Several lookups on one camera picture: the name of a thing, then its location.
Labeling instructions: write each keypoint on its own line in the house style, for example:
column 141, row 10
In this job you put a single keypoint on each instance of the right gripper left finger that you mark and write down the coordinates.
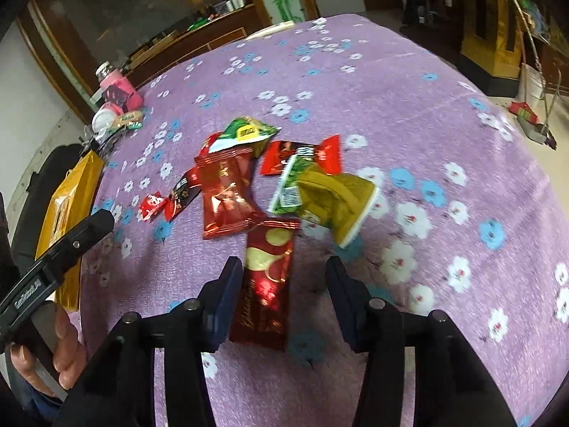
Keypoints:
column 218, row 299

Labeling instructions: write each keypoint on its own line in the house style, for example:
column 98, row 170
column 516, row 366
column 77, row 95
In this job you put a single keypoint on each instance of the red green broom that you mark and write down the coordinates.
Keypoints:
column 522, row 110

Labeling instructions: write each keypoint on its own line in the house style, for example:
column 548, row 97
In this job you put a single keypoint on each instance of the small red candy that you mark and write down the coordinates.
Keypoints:
column 151, row 206

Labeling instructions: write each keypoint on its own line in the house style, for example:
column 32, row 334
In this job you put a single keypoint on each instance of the green seaweed snack packet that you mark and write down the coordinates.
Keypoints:
column 287, row 197

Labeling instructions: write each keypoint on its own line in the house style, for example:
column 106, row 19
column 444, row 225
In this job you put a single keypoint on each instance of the grey dustpan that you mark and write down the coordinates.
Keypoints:
column 539, row 133

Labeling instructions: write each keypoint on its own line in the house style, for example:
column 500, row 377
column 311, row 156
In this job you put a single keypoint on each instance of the white bucket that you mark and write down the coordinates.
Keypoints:
column 531, row 89

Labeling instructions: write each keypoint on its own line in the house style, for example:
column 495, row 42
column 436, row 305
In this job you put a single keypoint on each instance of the red black sugar candy packet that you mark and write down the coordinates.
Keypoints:
column 327, row 155

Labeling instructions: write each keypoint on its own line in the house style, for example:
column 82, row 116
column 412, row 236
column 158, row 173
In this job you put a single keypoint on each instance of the dark red black candy packet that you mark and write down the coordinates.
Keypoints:
column 183, row 193

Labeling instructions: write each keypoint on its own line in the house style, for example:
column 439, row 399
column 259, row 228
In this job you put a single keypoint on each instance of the pink sleeved bottle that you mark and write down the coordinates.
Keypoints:
column 117, row 89

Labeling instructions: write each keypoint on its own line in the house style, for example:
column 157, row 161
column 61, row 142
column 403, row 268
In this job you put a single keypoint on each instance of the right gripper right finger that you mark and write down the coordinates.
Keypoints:
column 349, row 298

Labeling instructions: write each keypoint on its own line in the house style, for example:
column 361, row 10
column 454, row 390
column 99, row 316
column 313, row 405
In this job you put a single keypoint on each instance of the white tube on table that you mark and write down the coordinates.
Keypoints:
column 271, row 30

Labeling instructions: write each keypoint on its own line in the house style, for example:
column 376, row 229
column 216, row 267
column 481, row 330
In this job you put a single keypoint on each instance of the long red gold snack bar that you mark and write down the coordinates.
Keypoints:
column 262, row 310

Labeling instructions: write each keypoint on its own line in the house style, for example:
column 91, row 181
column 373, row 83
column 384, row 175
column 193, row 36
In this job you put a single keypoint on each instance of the dark red snack packet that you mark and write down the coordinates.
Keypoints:
column 229, row 206

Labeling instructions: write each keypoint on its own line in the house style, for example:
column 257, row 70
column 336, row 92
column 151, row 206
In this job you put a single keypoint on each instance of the black bag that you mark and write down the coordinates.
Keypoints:
column 41, row 187

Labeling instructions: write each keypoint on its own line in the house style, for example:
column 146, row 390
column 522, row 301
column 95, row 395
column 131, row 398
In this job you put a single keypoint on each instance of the person's left hand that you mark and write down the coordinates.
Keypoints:
column 69, row 354

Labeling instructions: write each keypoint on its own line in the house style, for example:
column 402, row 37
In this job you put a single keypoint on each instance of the gold gift box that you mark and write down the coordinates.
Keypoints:
column 70, row 204

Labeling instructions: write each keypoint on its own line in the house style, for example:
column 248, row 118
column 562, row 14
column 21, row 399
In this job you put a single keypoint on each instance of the purple floral tablecloth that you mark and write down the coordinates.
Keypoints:
column 438, row 205

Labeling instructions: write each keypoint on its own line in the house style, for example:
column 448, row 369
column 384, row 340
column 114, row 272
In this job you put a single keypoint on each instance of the green white snack packet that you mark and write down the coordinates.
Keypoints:
column 245, row 132

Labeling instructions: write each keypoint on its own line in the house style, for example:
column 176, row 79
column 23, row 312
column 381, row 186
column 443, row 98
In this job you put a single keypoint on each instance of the olive yellow snack packet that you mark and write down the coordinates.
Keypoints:
column 340, row 202

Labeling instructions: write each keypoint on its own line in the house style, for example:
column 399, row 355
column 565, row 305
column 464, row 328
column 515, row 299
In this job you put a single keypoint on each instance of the small wrapped cookie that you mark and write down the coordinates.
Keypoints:
column 131, row 121

